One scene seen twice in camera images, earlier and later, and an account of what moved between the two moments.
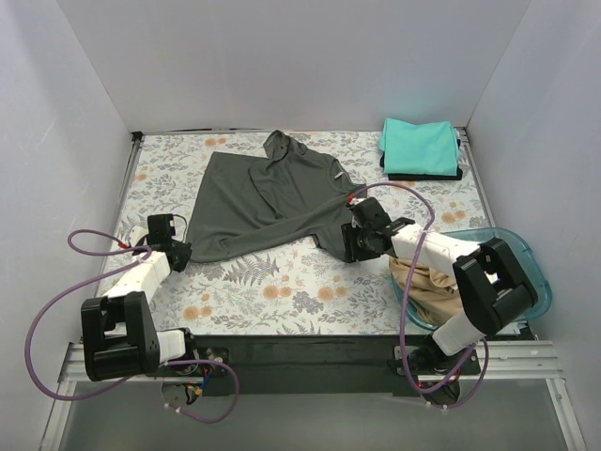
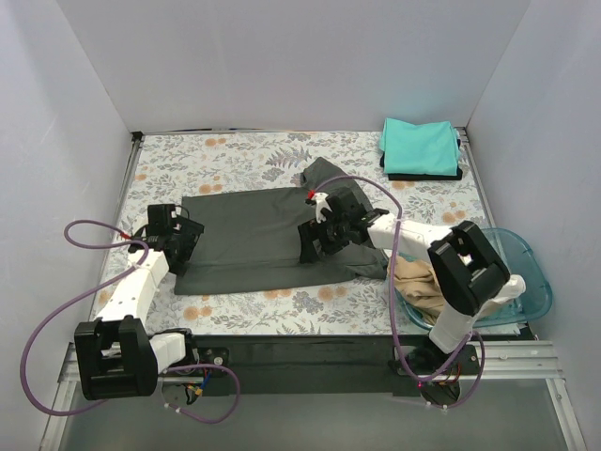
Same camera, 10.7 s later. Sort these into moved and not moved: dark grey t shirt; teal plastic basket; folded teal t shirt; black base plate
Moved: dark grey t shirt
Not moved: folded teal t shirt; teal plastic basket; black base plate
